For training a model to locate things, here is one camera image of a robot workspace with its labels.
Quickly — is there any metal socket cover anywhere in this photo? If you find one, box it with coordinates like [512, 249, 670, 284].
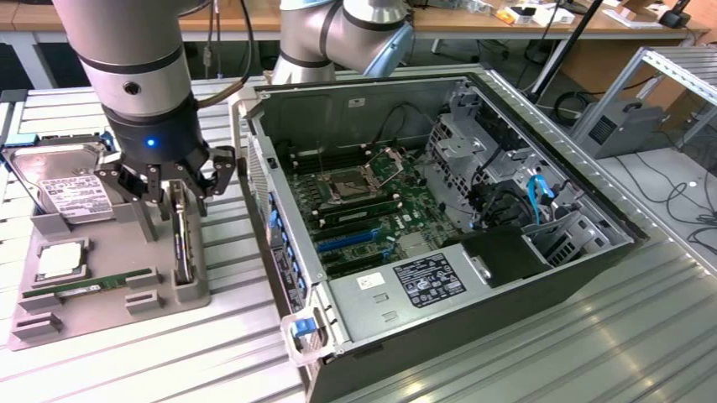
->
[361, 146, 408, 186]

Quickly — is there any aluminium profile frame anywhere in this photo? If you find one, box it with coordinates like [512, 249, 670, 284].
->
[567, 44, 717, 163]

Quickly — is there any silver CPU chip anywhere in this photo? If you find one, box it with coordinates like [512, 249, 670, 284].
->
[34, 243, 91, 281]

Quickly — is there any silver chipset heatsink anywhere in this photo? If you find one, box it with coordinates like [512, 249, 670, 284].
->
[395, 233, 431, 256]

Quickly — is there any grey power supply unit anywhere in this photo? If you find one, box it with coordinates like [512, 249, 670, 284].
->
[325, 244, 497, 343]

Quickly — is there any grey parts rack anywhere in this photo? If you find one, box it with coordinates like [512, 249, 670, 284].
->
[7, 180, 212, 353]

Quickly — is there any blue expansion slot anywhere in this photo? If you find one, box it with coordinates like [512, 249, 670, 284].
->
[314, 228, 385, 254]

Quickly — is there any long black cable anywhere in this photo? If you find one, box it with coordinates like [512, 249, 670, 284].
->
[631, 153, 717, 253]

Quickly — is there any black RAM slot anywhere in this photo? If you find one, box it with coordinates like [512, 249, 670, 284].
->
[289, 149, 365, 167]
[293, 157, 371, 176]
[309, 193, 396, 215]

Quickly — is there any black looped wire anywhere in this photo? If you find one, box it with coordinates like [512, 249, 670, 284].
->
[377, 103, 437, 144]

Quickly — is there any black chair base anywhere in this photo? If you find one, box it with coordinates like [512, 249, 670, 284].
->
[429, 39, 511, 65]

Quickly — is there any CPU socket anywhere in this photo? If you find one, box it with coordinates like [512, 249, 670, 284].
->
[325, 166, 388, 203]

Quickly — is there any silver hard disk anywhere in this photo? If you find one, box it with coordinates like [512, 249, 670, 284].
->
[0, 141, 128, 227]

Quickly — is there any long wooden desk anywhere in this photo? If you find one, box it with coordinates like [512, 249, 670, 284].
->
[0, 0, 711, 90]

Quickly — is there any brown cardboard box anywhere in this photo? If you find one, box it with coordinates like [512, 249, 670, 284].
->
[602, 0, 666, 29]

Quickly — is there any black RAM stick with label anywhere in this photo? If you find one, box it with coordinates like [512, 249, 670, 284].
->
[317, 201, 401, 226]

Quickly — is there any green motherboard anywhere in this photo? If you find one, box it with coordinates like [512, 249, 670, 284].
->
[282, 144, 467, 281]

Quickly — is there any black plastic shroud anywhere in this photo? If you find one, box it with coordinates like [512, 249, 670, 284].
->
[440, 228, 553, 290]

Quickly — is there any grey controller box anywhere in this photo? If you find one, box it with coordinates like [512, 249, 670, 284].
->
[584, 100, 683, 160]

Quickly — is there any thick arm cable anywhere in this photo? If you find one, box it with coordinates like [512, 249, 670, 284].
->
[189, 0, 256, 106]

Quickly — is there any white carton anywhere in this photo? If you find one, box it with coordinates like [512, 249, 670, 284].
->
[531, 6, 577, 25]

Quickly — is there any blue wire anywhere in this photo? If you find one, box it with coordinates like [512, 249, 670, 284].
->
[525, 173, 553, 228]

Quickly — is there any green RAM stick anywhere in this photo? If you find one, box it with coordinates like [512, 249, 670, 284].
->
[22, 268, 153, 298]

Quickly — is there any black expansion slot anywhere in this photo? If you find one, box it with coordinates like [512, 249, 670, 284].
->
[309, 221, 377, 243]
[322, 250, 393, 276]

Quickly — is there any graphics card with metal bracket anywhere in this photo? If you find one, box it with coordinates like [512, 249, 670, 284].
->
[165, 179, 198, 286]

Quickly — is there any white device box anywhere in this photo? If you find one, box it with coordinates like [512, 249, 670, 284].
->
[503, 4, 539, 25]

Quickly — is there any black tripod pole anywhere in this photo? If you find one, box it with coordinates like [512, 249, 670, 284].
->
[528, 0, 607, 97]

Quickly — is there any blue disk caddy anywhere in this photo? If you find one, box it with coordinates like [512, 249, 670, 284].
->
[0, 130, 120, 169]

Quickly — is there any thin cable with plug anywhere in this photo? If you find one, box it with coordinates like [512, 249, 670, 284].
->
[201, 0, 225, 81]

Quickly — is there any black wire bundle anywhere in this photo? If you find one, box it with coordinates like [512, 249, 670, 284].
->
[468, 180, 532, 233]

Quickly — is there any perforated metal drive cage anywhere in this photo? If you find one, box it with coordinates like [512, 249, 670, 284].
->
[423, 111, 492, 231]

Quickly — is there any open black PC case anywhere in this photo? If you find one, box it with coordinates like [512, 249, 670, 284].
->
[226, 71, 650, 403]

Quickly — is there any black cable coil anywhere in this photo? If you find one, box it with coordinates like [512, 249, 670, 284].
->
[552, 91, 599, 126]

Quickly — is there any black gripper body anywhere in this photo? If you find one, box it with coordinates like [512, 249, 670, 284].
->
[101, 102, 213, 203]

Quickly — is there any metal disk bay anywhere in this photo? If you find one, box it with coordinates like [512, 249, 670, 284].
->
[519, 207, 615, 270]

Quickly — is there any wooden box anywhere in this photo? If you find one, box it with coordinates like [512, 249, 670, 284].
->
[181, 0, 240, 20]

